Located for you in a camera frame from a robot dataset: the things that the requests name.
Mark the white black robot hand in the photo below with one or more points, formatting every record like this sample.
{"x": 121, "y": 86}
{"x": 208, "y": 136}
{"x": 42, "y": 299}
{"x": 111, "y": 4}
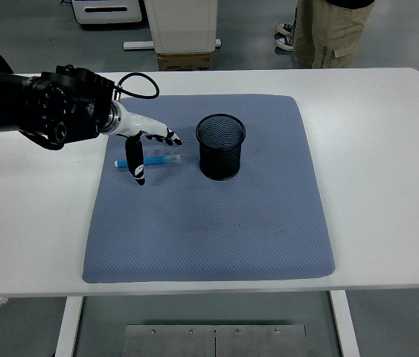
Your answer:
{"x": 138, "y": 124}

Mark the blue marker with clear cap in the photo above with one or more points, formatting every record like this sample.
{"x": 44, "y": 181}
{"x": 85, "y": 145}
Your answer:
{"x": 157, "y": 160}

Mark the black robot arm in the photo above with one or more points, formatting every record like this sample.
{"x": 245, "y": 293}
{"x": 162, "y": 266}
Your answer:
{"x": 64, "y": 108}

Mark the black mesh pen holder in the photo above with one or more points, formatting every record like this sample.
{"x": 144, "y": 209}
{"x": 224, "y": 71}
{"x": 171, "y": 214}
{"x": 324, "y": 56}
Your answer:
{"x": 220, "y": 163}

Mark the brown cardboard box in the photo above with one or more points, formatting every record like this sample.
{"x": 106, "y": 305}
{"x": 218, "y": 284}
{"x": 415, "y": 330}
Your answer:
{"x": 185, "y": 61}

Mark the white column stand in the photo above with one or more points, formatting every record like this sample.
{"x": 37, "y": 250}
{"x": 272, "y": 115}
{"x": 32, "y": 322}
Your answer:
{"x": 183, "y": 26}

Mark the white appliance with black slot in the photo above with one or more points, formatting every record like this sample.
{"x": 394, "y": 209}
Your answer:
{"x": 108, "y": 18}

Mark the blue-grey textured mat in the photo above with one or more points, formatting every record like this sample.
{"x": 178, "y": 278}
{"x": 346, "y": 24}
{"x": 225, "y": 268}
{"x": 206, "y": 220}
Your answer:
{"x": 194, "y": 223}

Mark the person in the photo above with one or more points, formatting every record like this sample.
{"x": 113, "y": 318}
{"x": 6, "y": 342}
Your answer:
{"x": 328, "y": 33}

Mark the white table leg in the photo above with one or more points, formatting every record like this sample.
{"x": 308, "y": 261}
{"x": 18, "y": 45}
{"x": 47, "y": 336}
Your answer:
{"x": 345, "y": 327}
{"x": 68, "y": 327}

